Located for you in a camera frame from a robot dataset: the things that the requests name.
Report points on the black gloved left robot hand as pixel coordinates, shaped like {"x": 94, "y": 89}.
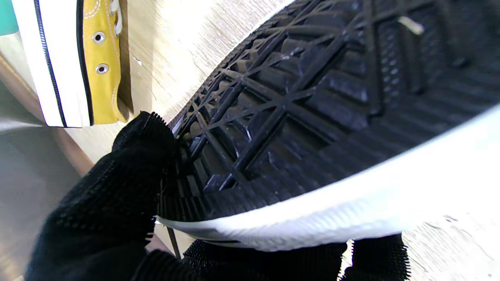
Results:
{"x": 101, "y": 218}

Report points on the brown leather sofa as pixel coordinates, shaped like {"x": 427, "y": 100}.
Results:
{"x": 31, "y": 175}

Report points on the yellow canvas sneaker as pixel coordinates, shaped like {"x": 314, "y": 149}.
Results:
{"x": 62, "y": 58}
{"x": 312, "y": 97}

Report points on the green plastic basin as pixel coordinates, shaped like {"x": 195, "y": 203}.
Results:
{"x": 7, "y": 15}

